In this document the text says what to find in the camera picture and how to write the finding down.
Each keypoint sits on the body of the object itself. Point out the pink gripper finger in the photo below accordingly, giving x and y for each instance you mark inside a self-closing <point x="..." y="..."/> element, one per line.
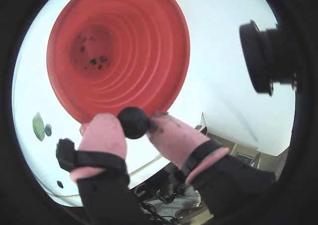
<point x="179" y="140"/>
<point x="104" y="135"/>

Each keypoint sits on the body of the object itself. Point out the white mat sheet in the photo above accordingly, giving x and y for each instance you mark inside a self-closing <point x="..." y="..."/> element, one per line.
<point x="34" y="155"/>

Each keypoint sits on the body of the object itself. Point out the red collapsible cup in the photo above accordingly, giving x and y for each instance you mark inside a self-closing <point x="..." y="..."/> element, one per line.
<point x="149" y="48"/>

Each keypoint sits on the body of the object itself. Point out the dark blueberry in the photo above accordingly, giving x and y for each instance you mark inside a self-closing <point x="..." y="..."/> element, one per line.
<point x="59" y="184"/>
<point x="48" y="130"/>
<point x="134" y="123"/>

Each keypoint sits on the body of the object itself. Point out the large green leaf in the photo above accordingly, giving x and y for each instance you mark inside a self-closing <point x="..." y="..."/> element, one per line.
<point x="37" y="125"/>

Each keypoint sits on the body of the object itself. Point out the beige cardboard box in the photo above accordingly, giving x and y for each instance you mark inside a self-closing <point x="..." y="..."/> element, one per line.
<point x="221" y="141"/>

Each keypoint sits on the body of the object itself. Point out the black camera lens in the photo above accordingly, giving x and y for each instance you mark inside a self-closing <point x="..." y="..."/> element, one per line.
<point x="258" y="58"/>

